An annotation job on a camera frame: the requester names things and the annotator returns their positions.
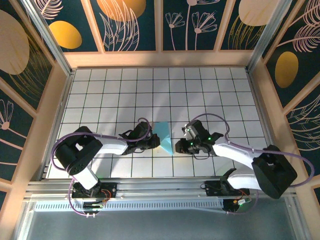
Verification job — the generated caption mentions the navy wall panel white leaves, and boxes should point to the navy wall panel white leaves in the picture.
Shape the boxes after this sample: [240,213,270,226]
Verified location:
[285,93,320,179]

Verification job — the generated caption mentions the light blue cloth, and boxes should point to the light blue cloth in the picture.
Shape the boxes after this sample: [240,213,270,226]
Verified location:
[152,121,174,157]

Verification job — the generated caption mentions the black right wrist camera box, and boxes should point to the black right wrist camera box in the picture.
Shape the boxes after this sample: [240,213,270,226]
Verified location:
[183,119,209,144]

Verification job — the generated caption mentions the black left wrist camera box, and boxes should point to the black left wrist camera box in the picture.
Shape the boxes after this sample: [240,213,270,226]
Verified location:
[134,121,152,138]

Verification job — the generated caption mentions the grey metal sheet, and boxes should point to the grey metal sheet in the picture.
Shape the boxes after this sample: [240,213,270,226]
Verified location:
[21,209,305,240]

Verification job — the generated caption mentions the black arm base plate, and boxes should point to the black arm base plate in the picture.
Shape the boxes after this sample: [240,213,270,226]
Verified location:
[203,179,251,198]
[70,181,119,200]

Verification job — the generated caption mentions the aluminium corner post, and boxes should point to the aluminium corner post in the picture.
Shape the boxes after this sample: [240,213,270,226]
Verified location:
[245,0,294,74]
[21,0,76,77]

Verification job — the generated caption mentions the navy panel golden oval feathers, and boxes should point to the navy panel golden oval feathers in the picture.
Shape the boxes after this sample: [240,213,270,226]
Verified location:
[261,0,320,109]

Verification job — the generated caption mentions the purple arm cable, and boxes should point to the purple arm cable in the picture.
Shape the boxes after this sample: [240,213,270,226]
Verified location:
[186,112,315,216]
[50,117,154,218]

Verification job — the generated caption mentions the aluminium table side rail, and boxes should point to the aluminium table side rail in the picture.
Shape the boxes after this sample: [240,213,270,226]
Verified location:
[246,69,287,178]
[39,69,76,181]

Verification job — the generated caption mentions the white slotted cable duct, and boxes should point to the white slotted cable duct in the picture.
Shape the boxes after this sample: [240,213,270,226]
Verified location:
[33,199,226,214]

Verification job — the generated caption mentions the orange wire loop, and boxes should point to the orange wire loop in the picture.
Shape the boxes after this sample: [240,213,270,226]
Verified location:
[236,187,251,201]
[99,189,113,205]

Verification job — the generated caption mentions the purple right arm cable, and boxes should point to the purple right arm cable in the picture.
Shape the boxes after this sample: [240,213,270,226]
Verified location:
[186,112,315,216]

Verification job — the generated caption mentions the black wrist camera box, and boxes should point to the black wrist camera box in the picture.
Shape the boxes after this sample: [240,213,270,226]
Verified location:
[183,119,209,144]
[134,121,152,138]

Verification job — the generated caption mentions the navy wall panel cream circle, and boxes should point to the navy wall panel cream circle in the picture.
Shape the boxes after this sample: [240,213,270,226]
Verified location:
[219,0,278,51]
[0,9,55,112]

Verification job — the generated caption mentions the navy wall panel golden oval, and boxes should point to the navy wall panel golden oval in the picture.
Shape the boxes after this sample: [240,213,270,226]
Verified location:
[34,0,100,53]

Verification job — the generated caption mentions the long aluminium base rail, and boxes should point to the long aluminium base rail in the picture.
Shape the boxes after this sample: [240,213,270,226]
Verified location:
[23,175,301,204]

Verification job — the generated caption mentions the navy panel golden circle leaves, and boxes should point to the navy panel golden circle leaves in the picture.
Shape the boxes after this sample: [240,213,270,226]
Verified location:
[89,0,158,53]

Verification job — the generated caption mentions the navy wall panel two flowers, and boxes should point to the navy wall panel two flowers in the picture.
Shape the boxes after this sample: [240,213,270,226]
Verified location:
[162,0,229,51]

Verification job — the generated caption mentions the navy wall panel white flower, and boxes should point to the navy wall panel white flower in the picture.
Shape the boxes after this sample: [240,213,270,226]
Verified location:
[0,89,35,181]

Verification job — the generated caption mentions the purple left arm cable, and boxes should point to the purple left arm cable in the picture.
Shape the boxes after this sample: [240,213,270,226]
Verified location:
[50,117,154,218]

